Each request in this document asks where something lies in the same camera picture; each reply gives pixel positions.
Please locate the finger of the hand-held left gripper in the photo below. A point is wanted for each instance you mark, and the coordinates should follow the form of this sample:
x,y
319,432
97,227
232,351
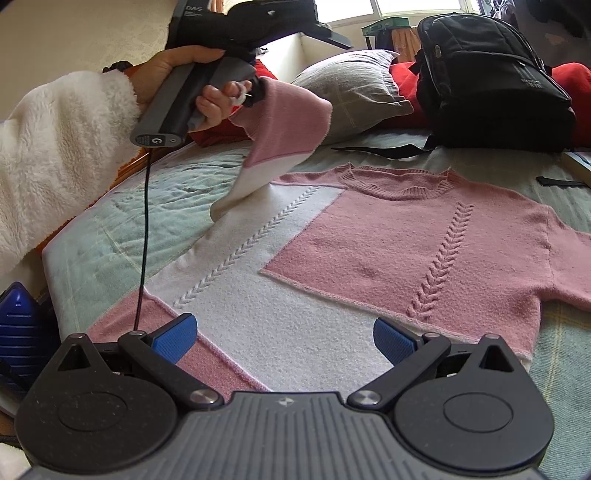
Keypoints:
x,y
258,90

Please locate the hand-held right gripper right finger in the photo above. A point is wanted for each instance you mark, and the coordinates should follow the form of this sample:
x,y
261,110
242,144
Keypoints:
x,y
392,340

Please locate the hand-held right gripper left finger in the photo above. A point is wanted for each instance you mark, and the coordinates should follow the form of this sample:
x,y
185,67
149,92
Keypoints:
x,y
178,336

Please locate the pink and white sweater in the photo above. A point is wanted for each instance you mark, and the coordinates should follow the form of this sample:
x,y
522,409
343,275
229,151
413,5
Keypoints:
x,y
392,240

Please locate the person's left forearm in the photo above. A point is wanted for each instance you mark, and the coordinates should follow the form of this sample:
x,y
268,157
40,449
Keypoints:
x,y
55,157

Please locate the person's left hand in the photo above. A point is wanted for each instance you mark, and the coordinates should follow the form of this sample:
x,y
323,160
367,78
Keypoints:
x,y
161,64

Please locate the grey plaid pillow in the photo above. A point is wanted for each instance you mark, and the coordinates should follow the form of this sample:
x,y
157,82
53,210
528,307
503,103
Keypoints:
x,y
355,92

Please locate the brown cardboard box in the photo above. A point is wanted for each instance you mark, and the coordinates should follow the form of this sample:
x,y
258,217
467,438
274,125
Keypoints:
x,y
404,46

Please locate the blue ribbed object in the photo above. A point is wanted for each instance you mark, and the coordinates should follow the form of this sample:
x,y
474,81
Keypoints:
x,y
21,332

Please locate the window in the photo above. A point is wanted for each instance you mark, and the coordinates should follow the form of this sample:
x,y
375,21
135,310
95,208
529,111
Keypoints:
x,y
415,8

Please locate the black backpack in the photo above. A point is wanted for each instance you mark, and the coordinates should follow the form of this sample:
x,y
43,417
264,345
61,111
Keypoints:
x,y
489,78

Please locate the paperback book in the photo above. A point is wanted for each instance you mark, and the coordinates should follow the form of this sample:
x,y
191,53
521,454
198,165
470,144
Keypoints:
x,y
577,166

